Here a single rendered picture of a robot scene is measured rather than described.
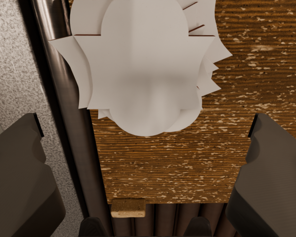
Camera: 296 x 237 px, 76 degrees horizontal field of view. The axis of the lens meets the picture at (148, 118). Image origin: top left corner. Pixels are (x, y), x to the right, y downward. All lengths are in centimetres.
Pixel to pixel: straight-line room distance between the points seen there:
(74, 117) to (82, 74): 11
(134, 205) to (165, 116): 21
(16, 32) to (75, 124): 13
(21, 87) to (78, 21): 15
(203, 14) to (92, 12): 10
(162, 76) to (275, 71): 14
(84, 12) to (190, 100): 12
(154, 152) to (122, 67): 16
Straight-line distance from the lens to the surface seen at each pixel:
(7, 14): 28
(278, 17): 26
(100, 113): 22
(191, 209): 44
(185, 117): 23
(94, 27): 18
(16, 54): 29
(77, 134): 31
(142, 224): 47
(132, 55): 17
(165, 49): 17
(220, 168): 34
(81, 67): 19
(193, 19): 21
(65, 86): 27
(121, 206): 36
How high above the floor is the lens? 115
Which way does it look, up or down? 59 degrees down
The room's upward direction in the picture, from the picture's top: 179 degrees clockwise
